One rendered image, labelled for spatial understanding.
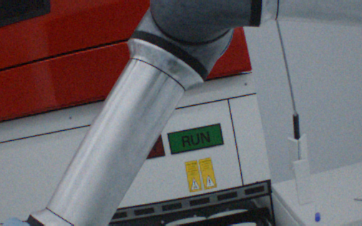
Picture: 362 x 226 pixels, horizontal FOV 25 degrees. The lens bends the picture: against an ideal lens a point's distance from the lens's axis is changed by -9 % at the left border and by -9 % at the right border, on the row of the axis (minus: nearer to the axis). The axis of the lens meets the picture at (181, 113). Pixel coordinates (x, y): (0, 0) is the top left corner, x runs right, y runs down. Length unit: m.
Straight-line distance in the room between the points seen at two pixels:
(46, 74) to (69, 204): 0.81
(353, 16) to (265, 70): 2.37
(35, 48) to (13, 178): 0.32
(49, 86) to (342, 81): 1.82
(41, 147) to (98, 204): 0.85
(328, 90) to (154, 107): 2.38
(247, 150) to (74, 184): 0.88
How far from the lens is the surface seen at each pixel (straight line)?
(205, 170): 1.92
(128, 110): 1.11
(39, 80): 1.88
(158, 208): 1.93
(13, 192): 1.96
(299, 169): 1.58
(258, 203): 1.93
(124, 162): 1.10
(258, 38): 3.41
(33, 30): 1.88
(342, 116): 3.47
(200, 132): 1.91
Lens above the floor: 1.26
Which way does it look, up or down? 3 degrees down
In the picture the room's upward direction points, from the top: 11 degrees counter-clockwise
